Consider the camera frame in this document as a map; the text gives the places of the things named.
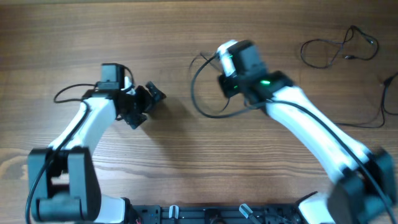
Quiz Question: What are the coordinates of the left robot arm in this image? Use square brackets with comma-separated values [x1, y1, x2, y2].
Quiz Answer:
[25, 63, 166, 223]

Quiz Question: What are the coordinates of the right camera black cable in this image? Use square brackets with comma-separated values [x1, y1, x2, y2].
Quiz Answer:
[190, 52, 397, 224]

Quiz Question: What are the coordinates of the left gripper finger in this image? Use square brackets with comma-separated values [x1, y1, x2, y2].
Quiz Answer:
[146, 82, 166, 105]
[126, 113, 147, 129]

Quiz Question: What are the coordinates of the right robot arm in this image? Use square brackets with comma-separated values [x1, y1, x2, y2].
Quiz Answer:
[216, 40, 397, 223]

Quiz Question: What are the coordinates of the thick black usb cable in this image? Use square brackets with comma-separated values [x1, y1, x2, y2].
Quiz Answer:
[188, 51, 231, 114]

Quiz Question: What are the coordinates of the thin black usb cable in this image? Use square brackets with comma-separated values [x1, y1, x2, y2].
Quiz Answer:
[300, 25, 379, 70]

